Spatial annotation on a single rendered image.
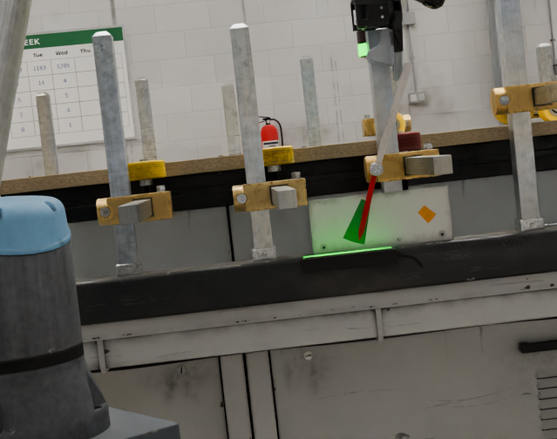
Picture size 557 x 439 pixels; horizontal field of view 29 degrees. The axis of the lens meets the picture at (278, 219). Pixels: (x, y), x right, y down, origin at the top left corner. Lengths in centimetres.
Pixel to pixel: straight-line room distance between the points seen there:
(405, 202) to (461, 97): 753
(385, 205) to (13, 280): 98
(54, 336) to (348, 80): 817
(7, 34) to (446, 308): 103
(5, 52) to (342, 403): 119
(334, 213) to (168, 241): 39
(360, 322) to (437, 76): 750
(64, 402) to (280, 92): 806
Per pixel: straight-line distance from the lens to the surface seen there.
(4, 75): 144
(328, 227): 201
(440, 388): 235
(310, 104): 311
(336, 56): 931
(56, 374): 123
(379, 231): 202
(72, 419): 122
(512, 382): 238
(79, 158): 909
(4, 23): 145
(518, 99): 207
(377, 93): 203
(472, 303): 210
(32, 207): 122
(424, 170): 183
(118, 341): 207
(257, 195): 200
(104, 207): 201
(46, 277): 122
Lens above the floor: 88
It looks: 3 degrees down
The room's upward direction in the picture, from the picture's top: 6 degrees counter-clockwise
